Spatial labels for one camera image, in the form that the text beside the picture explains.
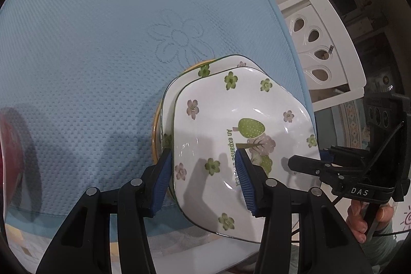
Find round leaf-print plate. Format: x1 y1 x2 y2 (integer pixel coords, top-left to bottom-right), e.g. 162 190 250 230
151 58 222 165

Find black cable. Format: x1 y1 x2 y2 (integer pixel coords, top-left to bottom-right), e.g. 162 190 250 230
332 121 405 207

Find white dining chair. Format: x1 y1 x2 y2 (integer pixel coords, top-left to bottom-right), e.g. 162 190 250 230
278 0 367 112

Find large square flower plate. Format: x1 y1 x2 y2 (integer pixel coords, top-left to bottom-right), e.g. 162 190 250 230
161 54 268 197

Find person's right hand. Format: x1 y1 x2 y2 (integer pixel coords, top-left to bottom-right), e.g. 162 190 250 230
346 197 395 244

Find patterned rug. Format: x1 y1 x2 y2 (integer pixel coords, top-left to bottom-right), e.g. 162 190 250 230
316 101 373 162

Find blue textured table mat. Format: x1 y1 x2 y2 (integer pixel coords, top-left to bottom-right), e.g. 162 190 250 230
0 0 314 231

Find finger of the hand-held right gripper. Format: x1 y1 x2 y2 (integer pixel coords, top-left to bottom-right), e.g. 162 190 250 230
287 155 347 195
320 145 370 168

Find small square flower plate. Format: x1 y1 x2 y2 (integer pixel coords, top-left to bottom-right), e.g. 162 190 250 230
173 66 322 244

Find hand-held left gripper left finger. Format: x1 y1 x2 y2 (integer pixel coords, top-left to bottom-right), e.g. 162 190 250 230
35 148 174 274

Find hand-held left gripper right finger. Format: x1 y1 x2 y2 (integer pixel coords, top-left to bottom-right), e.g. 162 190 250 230
234 148 375 274

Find red steel bowl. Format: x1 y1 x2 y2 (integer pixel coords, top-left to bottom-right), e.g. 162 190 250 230
0 107 24 220

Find dark wooden cabinet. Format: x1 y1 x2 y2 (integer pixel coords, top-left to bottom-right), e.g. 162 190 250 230
328 0 399 95

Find person's right forearm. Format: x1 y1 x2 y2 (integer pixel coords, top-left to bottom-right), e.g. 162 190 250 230
355 223 400 274

